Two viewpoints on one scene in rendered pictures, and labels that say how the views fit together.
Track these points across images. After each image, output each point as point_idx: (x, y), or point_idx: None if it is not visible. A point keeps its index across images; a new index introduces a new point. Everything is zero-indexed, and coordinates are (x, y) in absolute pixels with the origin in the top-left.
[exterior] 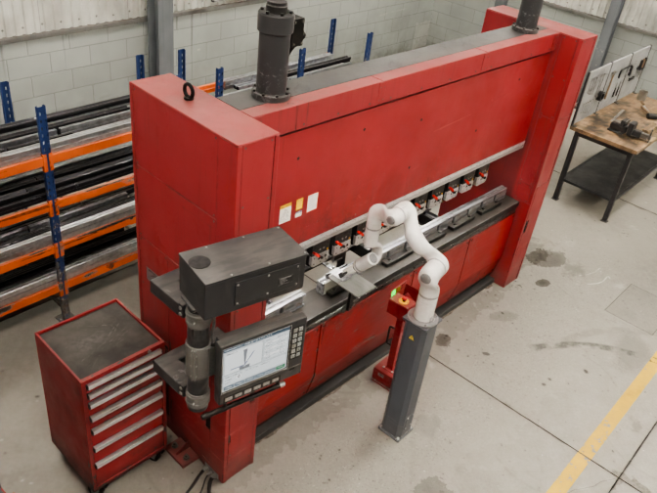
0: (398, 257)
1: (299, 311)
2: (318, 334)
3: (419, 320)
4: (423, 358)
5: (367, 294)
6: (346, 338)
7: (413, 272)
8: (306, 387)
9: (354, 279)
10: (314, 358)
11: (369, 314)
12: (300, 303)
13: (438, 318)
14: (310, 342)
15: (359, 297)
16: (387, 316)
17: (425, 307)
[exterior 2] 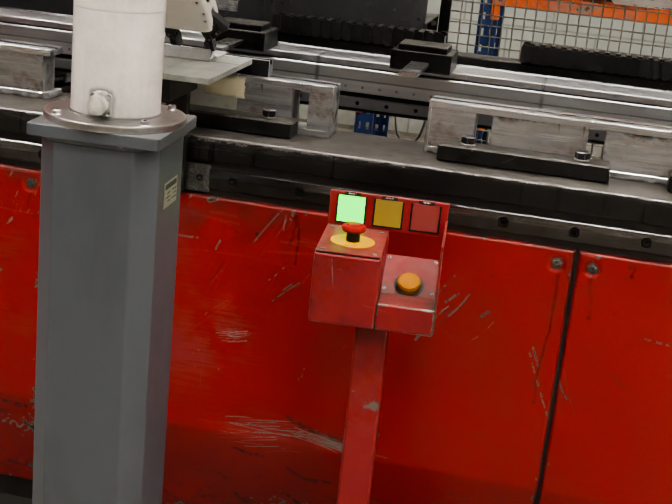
0: (510, 152)
1: (11, 97)
2: (36, 206)
3: (70, 99)
4: (76, 325)
5: (278, 188)
6: (188, 340)
7: (568, 252)
8: (30, 443)
9: (200, 63)
10: (31, 312)
11: (303, 302)
12: (33, 82)
13: (150, 135)
14: (3, 221)
15: (233, 173)
16: (424, 397)
17: (73, 22)
